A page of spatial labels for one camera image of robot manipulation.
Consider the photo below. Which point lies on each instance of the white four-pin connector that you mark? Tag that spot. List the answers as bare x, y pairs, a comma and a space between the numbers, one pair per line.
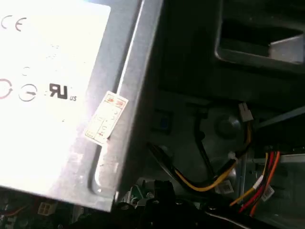
44, 208

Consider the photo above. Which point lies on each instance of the grey metal drive cage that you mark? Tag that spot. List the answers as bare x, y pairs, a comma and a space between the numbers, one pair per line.
290, 171

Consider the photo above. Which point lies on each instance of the grey power supply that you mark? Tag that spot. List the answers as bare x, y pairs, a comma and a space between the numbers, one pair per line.
107, 155

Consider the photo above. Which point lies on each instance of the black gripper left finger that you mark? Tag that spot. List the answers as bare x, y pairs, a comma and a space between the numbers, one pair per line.
143, 214

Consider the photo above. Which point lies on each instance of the green motherboard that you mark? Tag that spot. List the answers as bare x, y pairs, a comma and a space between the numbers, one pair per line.
134, 190

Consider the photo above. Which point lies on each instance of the black PC case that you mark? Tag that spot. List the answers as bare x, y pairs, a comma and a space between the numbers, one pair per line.
186, 47

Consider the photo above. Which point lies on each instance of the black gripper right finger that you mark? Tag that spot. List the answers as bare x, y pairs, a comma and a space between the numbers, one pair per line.
190, 217

